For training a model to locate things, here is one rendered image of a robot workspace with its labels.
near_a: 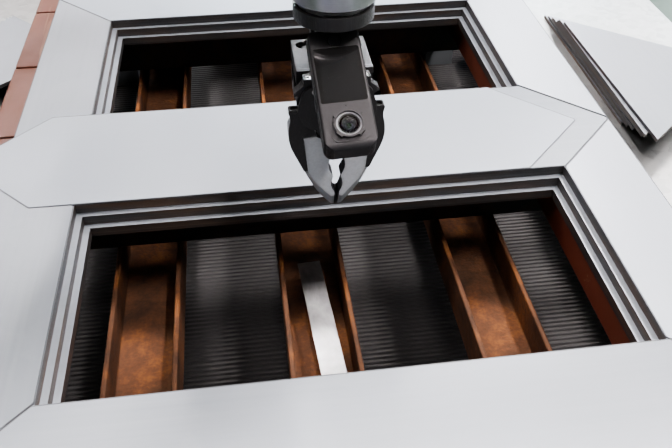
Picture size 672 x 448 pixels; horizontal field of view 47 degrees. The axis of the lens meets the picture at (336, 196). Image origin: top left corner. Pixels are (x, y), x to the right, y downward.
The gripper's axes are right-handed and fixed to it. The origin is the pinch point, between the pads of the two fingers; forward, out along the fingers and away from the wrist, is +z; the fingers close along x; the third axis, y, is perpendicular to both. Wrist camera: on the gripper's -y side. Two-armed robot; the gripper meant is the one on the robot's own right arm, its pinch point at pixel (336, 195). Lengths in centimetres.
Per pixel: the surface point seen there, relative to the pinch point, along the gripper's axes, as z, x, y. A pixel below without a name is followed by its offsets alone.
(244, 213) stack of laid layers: 8.1, 9.4, 8.0
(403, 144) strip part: 5.6, -10.3, 15.6
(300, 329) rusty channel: 22.6, 3.9, 2.8
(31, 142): 5.6, 34.4, 21.7
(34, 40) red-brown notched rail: 8, 40, 53
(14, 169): 5.7, 35.5, 16.4
